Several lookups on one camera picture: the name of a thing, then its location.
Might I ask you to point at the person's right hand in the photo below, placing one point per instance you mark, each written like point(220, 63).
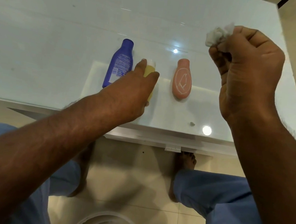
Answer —
point(252, 74)

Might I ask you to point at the person's left hand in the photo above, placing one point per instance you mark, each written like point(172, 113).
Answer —
point(124, 97)

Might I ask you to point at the person's right thumb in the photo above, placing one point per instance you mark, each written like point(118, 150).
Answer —
point(247, 36)

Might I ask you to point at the person's left fingers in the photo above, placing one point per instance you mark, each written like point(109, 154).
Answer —
point(140, 67)

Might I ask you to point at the yellow bottle with white cap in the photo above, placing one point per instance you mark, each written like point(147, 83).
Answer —
point(149, 69)

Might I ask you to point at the white tissue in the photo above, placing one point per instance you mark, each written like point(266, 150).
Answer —
point(218, 36)

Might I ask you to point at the person's right forearm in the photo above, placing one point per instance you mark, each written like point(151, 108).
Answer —
point(273, 176)

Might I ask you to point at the person's left forearm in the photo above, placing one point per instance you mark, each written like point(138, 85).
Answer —
point(36, 143)

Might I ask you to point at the blue lotion bottle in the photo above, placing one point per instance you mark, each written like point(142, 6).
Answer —
point(119, 62)

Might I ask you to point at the pink bottle with white drawing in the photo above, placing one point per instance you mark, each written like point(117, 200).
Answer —
point(182, 80)

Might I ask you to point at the person's right foot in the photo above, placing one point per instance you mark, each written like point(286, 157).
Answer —
point(182, 161)

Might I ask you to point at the person's foot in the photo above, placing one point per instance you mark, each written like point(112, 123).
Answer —
point(83, 167)
point(182, 161)

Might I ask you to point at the person's left foot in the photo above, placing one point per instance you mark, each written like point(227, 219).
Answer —
point(83, 167)

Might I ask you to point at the person's right leg blue trousers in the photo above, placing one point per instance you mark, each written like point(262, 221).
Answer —
point(220, 202)

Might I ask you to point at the person's leg blue trousers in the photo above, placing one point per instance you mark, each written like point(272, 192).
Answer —
point(220, 202)
point(35, 209)

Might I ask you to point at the white plastic bucket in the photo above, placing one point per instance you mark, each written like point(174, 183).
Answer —
point(107, 223)

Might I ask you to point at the person's left leg blue trousers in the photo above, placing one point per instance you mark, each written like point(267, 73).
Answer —
point(35, 209)

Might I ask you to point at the white table bracket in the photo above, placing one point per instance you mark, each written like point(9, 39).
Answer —
point(173, 148)

